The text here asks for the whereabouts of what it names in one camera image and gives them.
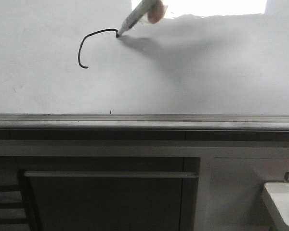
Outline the white plastic hanging tray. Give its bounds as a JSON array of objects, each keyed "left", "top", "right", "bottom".
[{"left": 262, "top": 182, "right": 289, "bottom": 231}]

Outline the white whiteboard with grey frame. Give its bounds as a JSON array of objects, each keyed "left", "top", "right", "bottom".
[{"left": 0, "top": 0, "right": 289, "bottom": 130}]

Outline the dark cabinet with metal bar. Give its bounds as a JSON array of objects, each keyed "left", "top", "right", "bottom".
[{"left": 0, "top": 157, "right": 200, "bottom": 231}]

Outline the white whiteboard marker black tip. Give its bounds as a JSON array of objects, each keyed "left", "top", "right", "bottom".
[{"left": 116, "top": 0, "right": 157, "bottom": 38}]

